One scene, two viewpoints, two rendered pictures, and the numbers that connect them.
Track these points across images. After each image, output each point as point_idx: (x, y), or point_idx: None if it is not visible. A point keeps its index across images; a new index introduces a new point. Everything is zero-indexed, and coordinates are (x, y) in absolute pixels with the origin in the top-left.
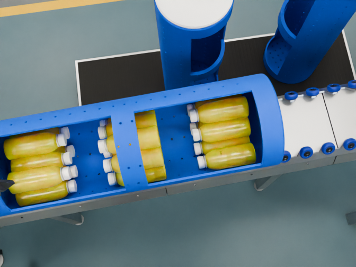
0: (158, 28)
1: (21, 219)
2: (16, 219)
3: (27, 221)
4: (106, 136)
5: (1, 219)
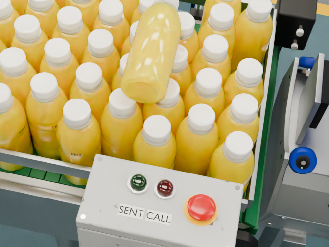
0: None
1: (324, 210)
2: (315, 207)
3: (327, 221)
4: None
5: (292, 192)
